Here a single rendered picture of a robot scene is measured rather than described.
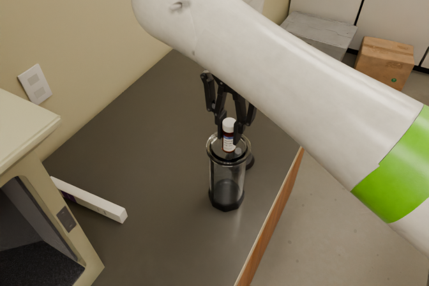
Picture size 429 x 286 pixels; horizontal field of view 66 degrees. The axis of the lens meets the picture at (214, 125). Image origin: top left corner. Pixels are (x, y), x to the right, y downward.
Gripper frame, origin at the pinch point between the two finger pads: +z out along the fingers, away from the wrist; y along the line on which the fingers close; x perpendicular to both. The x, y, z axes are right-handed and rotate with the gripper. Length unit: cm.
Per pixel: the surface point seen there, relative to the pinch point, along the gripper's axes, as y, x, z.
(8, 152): 6.0, 38.4, -29.1
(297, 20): 43, -226, 91
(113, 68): 60, -24, 19
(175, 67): 48, -45, 29
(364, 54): -19, -208, 97
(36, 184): 17.0, 34.6, -10.8
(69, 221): 16.9, 33.5, 2.9
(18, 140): 6.4, 36.9, -29.1
